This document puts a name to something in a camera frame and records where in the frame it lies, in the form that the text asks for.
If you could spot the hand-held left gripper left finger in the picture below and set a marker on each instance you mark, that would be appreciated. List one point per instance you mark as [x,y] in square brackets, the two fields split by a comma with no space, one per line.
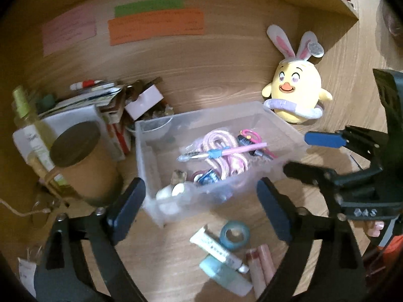
[126,207]

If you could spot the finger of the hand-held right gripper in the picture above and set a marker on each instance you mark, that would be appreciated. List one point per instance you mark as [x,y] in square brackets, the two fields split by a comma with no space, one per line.
[324,139]
[308,173]

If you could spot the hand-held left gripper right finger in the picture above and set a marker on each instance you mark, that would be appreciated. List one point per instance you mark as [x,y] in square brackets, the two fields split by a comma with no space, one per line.
[274,210]

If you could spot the clear plastic storage box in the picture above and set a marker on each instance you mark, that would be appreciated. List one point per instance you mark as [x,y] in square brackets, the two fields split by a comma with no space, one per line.
[151,170]

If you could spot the small white bottle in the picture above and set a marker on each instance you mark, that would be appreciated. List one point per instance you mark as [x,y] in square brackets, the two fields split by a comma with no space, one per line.
[170,192]

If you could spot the teal tape roll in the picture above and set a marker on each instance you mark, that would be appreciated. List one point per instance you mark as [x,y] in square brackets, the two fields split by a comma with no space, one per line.
[224,237]

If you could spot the white cream tube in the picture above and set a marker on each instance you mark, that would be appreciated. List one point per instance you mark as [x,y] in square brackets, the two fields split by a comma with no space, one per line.
[214,248]

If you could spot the pink and blue toothbrush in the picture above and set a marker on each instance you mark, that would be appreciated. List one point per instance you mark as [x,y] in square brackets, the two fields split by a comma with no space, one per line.
[233,150]

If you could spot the blue patterned packet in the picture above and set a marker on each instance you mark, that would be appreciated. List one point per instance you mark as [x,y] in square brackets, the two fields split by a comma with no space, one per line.
[206,176]

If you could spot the pink scissors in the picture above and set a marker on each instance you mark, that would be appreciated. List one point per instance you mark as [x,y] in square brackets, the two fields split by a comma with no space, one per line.
[242,132]

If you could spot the person's right hand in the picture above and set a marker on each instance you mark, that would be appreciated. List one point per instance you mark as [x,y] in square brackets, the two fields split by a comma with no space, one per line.
[374,231]

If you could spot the brown cup with dark lid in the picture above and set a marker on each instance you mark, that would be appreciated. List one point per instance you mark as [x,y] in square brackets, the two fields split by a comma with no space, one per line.
[88,170]

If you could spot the yellow chick plush toy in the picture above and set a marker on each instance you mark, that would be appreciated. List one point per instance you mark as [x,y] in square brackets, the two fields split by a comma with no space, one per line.
[299,81]

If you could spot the dark pink cosmetic tube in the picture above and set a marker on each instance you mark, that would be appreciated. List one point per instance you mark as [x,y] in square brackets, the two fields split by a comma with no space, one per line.
[256,273]

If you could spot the teal flat bottle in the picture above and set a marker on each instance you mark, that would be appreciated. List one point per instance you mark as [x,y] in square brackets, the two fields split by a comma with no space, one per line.
[226,276]

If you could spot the white bowl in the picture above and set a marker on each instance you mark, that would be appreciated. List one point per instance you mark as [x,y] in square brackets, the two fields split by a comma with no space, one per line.
[151,129]

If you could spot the white flat box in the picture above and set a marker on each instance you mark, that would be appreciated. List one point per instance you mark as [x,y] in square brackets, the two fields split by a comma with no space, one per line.
[78,114]

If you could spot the white lotion bottle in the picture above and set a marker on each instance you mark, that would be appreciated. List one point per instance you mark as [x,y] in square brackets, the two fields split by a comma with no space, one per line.
[39,148]

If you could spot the small pink white box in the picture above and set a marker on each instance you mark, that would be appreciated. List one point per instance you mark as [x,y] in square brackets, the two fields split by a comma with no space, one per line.
[144,102]

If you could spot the stack of books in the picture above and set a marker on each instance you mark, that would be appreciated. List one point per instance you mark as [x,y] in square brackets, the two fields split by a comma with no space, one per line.
[94,97]

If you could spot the white paper tag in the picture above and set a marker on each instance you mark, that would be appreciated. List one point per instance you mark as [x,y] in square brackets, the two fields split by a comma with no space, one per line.
[26,273]

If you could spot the red white marker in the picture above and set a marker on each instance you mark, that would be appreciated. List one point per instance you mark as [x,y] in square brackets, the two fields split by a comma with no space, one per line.
[85,84]

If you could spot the yellow green spray bottle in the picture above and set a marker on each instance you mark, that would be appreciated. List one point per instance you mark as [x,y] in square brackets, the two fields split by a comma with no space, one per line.
[22,103]

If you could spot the orange paper note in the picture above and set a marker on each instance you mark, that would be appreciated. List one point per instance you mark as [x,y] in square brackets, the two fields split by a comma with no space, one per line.
[154,26]

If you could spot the pink paper note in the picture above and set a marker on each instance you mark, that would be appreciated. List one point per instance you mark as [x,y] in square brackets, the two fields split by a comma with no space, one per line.
[67,30]

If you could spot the green paper note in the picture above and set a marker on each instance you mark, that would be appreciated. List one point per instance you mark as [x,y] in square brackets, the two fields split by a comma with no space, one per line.
[148,8]

